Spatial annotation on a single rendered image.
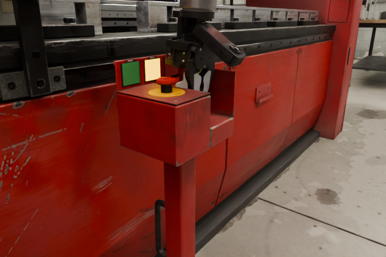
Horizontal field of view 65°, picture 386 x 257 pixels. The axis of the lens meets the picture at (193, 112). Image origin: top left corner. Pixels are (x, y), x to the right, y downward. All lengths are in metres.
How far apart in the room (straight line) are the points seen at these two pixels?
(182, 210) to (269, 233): 0.82
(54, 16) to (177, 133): 0.44
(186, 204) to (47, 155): 0.32
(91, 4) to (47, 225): 0.55
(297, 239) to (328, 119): 1.32
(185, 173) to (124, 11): 0.77
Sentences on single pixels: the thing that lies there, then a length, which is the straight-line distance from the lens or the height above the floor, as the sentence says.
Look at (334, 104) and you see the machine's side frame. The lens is 2.55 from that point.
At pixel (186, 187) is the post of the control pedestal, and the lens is 0.70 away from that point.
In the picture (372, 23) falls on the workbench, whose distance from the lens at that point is 4.67.
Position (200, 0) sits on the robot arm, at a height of 0.95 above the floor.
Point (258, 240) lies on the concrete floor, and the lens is 1.45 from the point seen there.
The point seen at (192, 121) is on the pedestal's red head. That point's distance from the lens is 0.55.
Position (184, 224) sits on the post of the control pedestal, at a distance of 0.74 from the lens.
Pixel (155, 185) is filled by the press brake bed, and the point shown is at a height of 0.42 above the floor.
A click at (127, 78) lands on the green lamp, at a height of 0.80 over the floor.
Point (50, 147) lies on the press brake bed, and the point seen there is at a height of 0.65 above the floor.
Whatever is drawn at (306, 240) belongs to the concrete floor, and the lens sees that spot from 1.50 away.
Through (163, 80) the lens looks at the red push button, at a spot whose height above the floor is 0.81.
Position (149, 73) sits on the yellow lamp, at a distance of 0.67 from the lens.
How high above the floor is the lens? 0.92
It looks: 17 degrees down
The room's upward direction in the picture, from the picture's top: straight up
